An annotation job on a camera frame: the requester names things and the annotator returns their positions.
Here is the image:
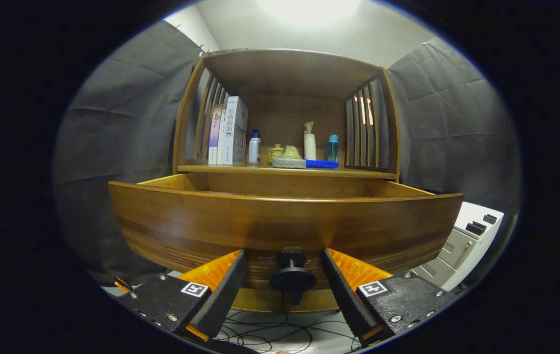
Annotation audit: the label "green scrub brush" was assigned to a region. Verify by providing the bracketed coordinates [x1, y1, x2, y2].
[272, 145, 307, 169]

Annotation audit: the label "black floor cables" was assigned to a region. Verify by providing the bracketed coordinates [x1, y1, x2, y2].
[213, 310, 361, 354]

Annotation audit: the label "white storage unit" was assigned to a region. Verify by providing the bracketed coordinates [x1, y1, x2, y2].
[412, 201, 505, 292]

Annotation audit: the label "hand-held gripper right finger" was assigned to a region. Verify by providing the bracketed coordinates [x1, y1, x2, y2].
[322, 248, 457, 347]

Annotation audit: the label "wooden cabinet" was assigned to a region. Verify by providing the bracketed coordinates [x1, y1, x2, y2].
[173, 48, 402, 315]

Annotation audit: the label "wooden drawer with black knob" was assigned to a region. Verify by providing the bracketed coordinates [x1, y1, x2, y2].
[108, 172, 465, 306]

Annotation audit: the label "wooden countertop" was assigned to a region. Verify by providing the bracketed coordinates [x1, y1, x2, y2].
[177, 164, 397, 180]

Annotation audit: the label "white bottle with blue cap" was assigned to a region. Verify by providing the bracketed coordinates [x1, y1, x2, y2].
[249, 129, 262, 165]

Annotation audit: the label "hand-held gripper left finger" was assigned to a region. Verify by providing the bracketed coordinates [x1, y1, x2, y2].
[118, 249, 249, 346]

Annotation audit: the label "large white book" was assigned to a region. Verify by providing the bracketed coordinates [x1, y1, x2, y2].
[221, 96, 249, 166]

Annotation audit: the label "white pump bottle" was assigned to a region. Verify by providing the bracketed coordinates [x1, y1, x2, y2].
[303, 121, 317, 161]

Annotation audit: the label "purple book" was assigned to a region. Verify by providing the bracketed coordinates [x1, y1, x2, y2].
[208, 104, 224, 165]

